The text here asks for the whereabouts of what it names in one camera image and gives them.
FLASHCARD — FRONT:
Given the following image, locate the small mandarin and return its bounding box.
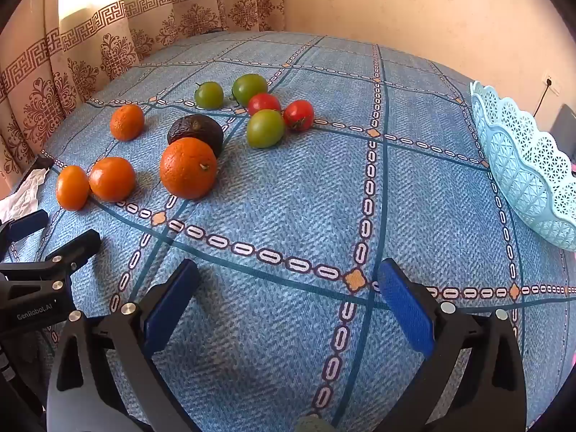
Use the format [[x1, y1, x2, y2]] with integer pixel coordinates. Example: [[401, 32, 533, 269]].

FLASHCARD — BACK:
[[89, 157, 136, 203], [56, 165, 91, 212], [110, 104, 145, 141]]

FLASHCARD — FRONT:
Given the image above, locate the white crumpled cloth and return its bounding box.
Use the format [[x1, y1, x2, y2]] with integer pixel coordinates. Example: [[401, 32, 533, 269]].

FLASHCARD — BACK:
[[0, 167, 48, 223]]

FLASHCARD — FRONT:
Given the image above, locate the dark flat object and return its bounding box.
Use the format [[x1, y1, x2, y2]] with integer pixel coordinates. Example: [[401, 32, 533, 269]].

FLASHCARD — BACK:
[[13, 156, 55, 192]]

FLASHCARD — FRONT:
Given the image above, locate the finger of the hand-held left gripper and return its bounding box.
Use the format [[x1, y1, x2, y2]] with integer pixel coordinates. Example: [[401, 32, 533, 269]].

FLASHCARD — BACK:
[[0, 229, 102, 295], [0, 209, 49, 262]]

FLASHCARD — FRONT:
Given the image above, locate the blue checked blanket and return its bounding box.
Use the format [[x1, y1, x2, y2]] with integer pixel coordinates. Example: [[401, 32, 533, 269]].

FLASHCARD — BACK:
[[0, 31, 576, 432]]

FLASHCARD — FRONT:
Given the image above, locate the light blue plastic lattice basket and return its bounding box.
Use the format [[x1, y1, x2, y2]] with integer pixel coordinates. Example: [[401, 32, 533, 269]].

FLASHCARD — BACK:
[[469, 80, 576, 253]]

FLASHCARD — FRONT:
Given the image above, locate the dark purple passion fruit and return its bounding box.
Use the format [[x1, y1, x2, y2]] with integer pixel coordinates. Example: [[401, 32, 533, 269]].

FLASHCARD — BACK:
[[167, 115, 224, 158]]

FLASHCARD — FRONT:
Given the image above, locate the large orange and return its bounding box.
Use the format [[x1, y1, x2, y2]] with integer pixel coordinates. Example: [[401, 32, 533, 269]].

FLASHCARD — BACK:
[[159, 137, 219, 200]]

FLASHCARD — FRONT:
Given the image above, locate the red tomato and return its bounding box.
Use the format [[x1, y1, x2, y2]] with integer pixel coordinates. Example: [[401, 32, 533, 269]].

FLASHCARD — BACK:
[[247, 93, 282, 117], [283, 100, 315, 132]]

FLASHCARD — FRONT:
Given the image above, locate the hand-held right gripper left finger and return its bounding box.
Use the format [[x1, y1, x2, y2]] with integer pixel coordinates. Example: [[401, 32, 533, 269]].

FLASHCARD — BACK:
[[47, 258, 201, 432]]

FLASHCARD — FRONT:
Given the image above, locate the small green tomato with stem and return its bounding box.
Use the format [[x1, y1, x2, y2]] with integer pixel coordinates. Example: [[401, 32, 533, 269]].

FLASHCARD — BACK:
[[194, 81, 224, 111]]

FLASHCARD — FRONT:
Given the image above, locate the beige patterned curtain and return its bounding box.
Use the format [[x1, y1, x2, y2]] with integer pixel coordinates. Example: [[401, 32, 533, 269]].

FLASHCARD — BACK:
[[0, 0, 286, 199]]

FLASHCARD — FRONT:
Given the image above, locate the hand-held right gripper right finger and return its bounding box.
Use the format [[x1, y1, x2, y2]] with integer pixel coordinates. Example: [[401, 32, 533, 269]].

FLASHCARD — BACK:
[[377, 258, 527, 432]]

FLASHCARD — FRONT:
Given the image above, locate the black power cable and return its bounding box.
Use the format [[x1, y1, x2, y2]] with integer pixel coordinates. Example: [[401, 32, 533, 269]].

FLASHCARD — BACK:
[[535, 83, 552, 118]]

